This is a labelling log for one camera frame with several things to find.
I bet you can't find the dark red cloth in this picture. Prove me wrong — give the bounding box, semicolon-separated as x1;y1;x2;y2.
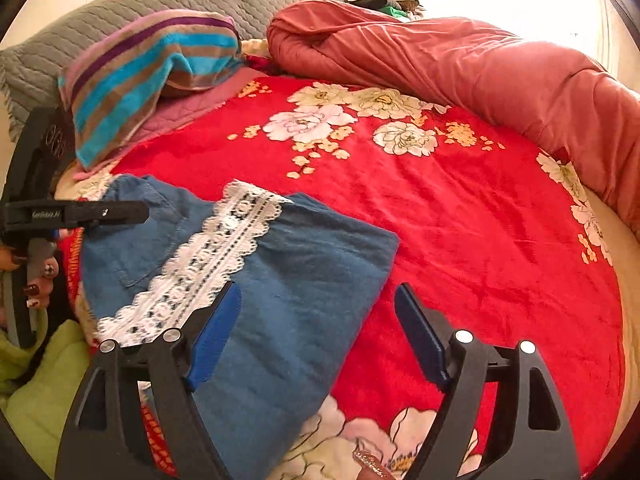
244;54;281;77

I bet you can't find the person's right hand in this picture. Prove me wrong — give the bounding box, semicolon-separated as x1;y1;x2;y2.
352;447;399;480

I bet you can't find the grey quilted pillow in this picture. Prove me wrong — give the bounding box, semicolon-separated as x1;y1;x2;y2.
0;0;348;141

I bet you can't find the red floral blanket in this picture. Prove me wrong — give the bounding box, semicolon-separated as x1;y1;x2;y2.
55;75;628;480

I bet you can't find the person's left hand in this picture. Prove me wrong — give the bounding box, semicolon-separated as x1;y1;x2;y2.
0;246;62;311

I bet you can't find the pile of clothes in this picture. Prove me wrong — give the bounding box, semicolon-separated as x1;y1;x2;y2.
349;0;427;22

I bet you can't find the green fleece garment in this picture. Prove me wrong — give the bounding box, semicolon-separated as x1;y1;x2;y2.
0;319;93;478

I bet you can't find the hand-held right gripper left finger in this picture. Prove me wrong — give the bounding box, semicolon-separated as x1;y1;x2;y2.
54;281;243;480

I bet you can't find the blue denim pants lace trim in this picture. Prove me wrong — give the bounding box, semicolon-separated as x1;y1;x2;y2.
80;174;401;480

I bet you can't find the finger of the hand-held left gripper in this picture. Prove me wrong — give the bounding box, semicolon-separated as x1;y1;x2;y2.
66;201;150;229

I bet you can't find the coral duvet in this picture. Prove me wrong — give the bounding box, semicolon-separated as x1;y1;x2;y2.
266;0;640;241

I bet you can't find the striped towel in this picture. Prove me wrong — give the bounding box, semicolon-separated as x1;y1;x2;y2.
57;10;244;171

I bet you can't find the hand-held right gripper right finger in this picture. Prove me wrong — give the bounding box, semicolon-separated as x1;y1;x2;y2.
394;282;583;480

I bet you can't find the pink quilted pillow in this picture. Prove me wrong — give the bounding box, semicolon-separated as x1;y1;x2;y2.
72;67;266;181

